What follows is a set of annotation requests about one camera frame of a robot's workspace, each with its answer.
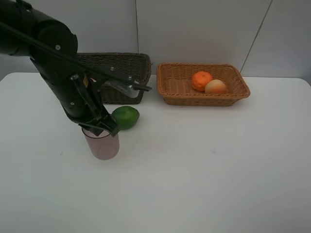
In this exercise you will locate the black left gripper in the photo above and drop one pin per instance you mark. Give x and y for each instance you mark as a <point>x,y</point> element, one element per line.
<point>77,95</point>

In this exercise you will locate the translucent purple plastic cup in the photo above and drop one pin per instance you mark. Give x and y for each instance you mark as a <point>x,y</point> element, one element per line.
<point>104,146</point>

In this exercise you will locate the green lime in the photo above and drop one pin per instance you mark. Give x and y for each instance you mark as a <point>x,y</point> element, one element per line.
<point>126,117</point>

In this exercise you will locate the orange mandarin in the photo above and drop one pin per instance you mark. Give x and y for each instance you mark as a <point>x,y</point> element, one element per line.
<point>200,80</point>

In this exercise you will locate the red yellow peach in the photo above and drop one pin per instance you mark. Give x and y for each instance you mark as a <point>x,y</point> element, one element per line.
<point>215,87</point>

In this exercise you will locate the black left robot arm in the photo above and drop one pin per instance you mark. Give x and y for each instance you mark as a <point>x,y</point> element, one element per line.
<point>52,48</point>

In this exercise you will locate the light orange wicker basket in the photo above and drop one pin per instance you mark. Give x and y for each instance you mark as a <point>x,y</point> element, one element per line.
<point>174,84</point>

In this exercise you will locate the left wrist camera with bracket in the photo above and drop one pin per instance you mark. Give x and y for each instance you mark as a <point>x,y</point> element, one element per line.
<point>126,84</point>

